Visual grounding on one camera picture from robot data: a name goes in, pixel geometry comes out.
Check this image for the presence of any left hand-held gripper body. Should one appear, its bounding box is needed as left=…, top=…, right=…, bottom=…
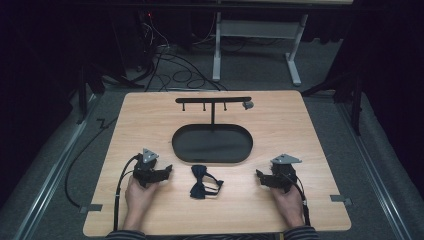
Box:
left=132, top=148, right=163, bottom=188

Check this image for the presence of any grey tape piece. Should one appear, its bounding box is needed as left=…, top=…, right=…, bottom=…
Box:
left=79, top=203, right=104, bottom=215
left=329, top=194, right=353, bottom=207

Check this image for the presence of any person's left hand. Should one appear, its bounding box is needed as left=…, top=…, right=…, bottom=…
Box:
left=124, top=175, right=158, bottom=216

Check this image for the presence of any black floor cable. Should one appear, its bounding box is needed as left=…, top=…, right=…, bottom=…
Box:
left=63, top=116, right=119, bottom=209

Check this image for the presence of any dark blue bow tie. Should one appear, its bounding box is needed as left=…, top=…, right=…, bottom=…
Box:
left=189, top=164, right=225, bottom=200

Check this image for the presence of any black hanger stand with tray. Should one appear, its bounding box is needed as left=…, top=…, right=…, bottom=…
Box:
left=171, top=96, right=254, bottom=165

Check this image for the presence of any white desk frame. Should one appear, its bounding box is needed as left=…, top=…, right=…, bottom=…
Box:
left=211, top=11, right=310, bottom=87

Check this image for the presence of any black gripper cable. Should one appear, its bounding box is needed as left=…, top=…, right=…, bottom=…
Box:
left=285, top=172, right=312, bottom=227
left=112, top=153, right=142, bottom=232

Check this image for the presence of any person's right hand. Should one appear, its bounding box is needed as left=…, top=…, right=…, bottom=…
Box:
left=269, top=184, right=305, bottom=218

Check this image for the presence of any aluminium floor rail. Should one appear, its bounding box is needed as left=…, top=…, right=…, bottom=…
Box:
left=12, top=94, right=101, bottom=240
left=334, top=99, right=416, bottom=240

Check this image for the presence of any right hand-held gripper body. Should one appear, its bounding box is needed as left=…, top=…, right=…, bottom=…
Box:
left=268, top=153, right=303, bottom=194

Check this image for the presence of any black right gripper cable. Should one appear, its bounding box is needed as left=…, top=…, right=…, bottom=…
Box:
left=285, top=172, right=312, bottom=227

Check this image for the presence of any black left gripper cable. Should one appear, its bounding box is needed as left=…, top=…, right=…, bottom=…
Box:
left=112, top=153, right=142, bottom=232

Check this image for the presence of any tangle of black floor cables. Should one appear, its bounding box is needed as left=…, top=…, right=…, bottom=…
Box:
left=134, top=13, right=229, bottom=93

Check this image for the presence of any dark metal stand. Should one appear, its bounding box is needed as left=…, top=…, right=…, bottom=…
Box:
left=300, top=71, right=365, bottom=136
left=75, top=61, right=146, bottom=126

